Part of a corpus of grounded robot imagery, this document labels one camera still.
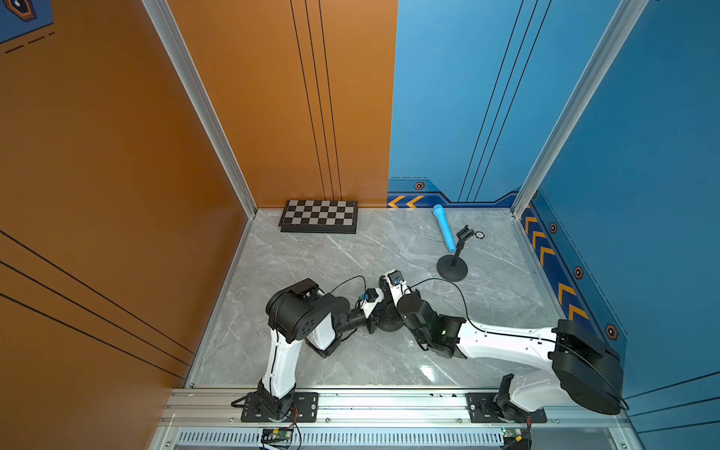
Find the black stand pole with clip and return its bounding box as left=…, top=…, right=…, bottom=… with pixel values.
left=451, top=225, right=476, bottom=266

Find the black round stand base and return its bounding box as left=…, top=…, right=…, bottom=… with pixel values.
left=436, top=255, right=469, bottom=282

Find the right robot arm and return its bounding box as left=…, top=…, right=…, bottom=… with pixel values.
left=394, top=291, right=626, bottom=422

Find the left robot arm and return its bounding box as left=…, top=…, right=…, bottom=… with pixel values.
left=257, top=279, right=386, bottom=421

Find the light blue toy microphone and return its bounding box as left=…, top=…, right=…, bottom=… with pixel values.
left=432, top=204, right=457, bottom=253

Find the black white checkerboard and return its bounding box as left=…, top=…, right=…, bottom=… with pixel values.
left=279, top=200, right=358, bottom=234

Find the left green circuit board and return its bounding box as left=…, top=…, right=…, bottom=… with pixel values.
left=260, top=427, right=294, bottom=449

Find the green circuit board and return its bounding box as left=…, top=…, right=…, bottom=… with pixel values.
left=260, top=427, right=294, bottom=449
left=500, top=427, right=533, bottom=450

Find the right green circuit board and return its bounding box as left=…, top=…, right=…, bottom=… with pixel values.
left=500, top=427, right=533, bottom=450

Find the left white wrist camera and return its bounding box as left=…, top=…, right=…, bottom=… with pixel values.
left=359, top=288, right=384, bottom=319

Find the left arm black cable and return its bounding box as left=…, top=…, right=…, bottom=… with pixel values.
left=328, top=274, right=368, bottom=305

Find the aluminium rail frame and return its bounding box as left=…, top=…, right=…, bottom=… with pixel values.
left=149, top=386, right=643, bottom=449

